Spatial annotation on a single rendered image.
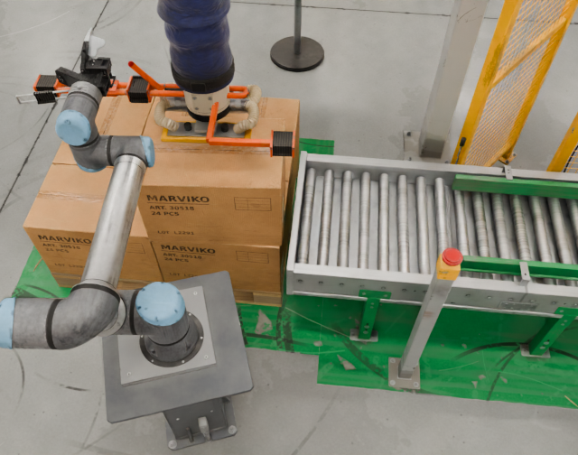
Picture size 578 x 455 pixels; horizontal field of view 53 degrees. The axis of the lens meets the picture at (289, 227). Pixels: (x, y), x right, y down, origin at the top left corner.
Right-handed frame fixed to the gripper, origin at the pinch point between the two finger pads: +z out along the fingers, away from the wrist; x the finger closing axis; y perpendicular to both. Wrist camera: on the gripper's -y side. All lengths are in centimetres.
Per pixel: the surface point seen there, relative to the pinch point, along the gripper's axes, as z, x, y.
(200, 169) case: 9, -64, 23
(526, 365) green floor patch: -29, -158, 178
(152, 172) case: 6, -64, 4
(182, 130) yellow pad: 10.6, -44.2, 18.5
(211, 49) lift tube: 13.2, -8.9, 33.1
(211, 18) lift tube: 12.1, 3.5, 34.5
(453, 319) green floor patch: -5, -158, 145
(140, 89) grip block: 18.7, -32.0, 3.2
